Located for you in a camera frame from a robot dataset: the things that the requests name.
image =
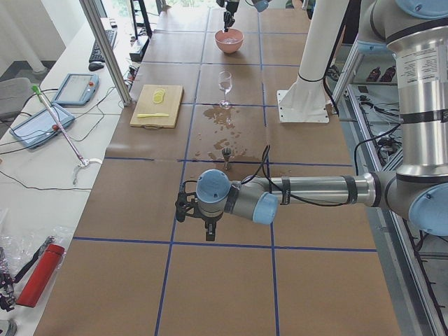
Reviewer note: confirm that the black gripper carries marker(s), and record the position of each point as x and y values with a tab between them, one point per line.
229	7
208	218

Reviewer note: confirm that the steel cocktail jigger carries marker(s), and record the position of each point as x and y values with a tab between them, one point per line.
226	153

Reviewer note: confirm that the pile of clear ice cubes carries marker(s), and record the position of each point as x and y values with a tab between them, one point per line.
229	40

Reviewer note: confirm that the clear wine glass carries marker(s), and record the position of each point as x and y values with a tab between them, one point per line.
225	85

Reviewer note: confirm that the pink bowl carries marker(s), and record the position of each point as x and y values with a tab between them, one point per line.
229	49

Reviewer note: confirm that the bamboo cutting board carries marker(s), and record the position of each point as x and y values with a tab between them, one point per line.
172	99

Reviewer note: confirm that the yellow plastic knife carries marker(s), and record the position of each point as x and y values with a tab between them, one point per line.
152	115

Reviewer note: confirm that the metal grabber stick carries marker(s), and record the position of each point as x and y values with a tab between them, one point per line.
83	161

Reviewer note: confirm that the black computer mouse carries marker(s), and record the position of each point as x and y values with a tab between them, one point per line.
95	66

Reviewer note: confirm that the far blue teach pendant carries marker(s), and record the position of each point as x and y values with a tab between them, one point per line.
77	89

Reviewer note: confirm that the blue teach pendant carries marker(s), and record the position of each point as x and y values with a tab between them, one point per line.
77	89
40	128

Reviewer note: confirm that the red cylinder bottle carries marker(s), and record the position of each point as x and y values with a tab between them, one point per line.
41	275

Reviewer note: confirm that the near blue teach pendant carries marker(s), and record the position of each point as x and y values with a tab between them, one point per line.
40	128

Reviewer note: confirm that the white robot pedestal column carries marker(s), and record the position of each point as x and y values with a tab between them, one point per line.
322	36

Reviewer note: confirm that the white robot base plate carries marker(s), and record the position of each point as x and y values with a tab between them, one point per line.
302	107

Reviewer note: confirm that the aluminium frame post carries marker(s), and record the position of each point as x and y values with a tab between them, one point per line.
95	22

